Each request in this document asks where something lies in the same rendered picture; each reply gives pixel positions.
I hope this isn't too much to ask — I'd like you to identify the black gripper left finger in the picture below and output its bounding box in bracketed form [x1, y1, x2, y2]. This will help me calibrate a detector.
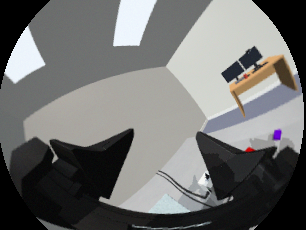
[49, 128, 134, 199]

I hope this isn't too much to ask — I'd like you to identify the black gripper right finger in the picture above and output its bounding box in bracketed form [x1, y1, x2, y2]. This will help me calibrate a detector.
[196, 131, 278, 201]

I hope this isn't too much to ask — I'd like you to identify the purple flat bar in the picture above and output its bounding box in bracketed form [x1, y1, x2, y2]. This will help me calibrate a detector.
[274, 130, 281, 142]

